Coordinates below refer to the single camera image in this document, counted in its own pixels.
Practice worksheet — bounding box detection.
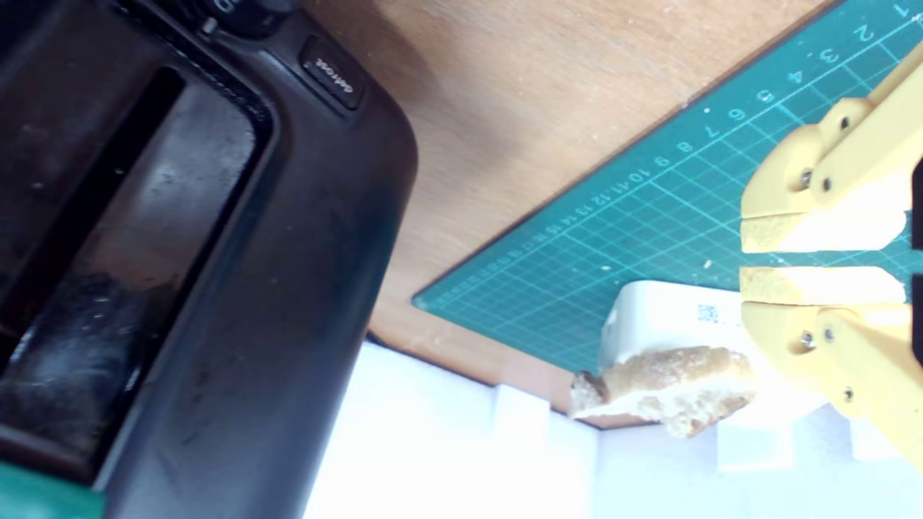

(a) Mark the black two-slot toaster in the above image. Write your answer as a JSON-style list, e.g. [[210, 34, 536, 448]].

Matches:
[[0, 0, 419, 519]]

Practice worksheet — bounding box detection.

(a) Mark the brown bread slice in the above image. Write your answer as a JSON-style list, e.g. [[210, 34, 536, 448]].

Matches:
[[570, 346, 756, 438]]

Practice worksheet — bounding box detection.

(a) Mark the white block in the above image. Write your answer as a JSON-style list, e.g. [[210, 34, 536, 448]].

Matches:
[[597, 280, 823, 422]]

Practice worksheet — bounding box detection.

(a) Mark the green cutting mat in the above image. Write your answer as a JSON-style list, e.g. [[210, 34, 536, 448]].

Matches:
[[411, 0, 923, 376]]

